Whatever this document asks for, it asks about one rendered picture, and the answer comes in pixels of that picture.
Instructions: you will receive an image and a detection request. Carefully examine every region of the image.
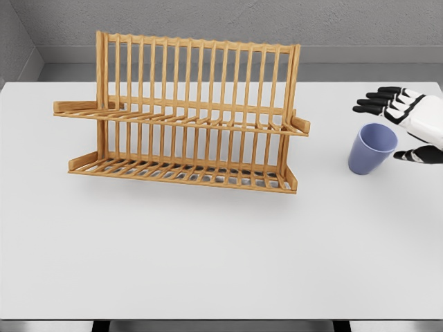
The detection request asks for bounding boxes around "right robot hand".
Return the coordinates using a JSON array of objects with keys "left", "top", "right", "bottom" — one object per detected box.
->
[{"left": 352, "top": 86, "right": 443, "bottom": 165}]

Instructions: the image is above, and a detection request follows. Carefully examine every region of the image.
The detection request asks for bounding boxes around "blue cup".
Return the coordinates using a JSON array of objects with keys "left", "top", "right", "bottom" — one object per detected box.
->
[{"left": 347, "top": 122, "right": 399, "bottom": 175}]

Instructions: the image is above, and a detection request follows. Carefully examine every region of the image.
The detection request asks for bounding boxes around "wooden two-tier dish rack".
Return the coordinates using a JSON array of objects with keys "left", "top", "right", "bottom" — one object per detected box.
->
[{"left": 53, "top": 30, "right": 310, "bottom": 195}]

